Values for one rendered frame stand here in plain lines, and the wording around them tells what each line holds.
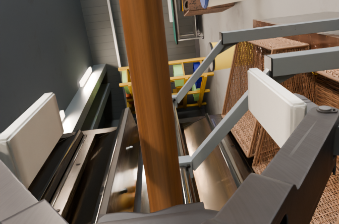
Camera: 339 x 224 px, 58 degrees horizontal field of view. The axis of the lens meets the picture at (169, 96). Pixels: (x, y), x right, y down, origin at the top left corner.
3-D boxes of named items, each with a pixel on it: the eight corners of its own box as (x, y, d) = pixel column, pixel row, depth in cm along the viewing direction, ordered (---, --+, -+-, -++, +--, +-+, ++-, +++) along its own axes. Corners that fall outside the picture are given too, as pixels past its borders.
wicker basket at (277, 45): (309, 153, 134) (247, 161, 134) (265, 111, 188) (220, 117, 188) (311, 42, 121) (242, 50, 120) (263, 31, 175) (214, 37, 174)
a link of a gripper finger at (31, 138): (24, 195, 15) (9, 197, 15) (64, 132, 21) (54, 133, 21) (7, 139, 14) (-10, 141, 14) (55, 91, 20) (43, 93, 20)
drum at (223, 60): (251, 61, 400) (208, 66, 399) (251, 34, 386) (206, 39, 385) (260, 69, 367) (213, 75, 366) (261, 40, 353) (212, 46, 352)
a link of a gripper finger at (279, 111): (291, 104, 14) (307, 102, 14) (246, 68, 20) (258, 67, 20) (290, 162, 15) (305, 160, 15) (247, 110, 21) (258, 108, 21)
